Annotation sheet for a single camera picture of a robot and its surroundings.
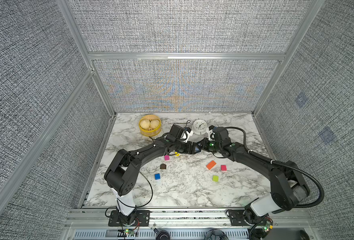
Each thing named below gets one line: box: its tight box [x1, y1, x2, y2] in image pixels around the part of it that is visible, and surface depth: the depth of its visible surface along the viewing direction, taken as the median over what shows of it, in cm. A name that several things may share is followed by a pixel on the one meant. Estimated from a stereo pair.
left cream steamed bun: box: [140, 119, 151, 129], surface depth 108 cm
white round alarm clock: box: [192, 119, 208, 136], surface depth 108 cm
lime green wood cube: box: [212, 175, 220, 182], surface depth 89 cm
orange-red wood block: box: [206, 160, 217, 170], surface depth 94 cm
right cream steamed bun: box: [150, 119, 160, 129], surface depth 108 cm
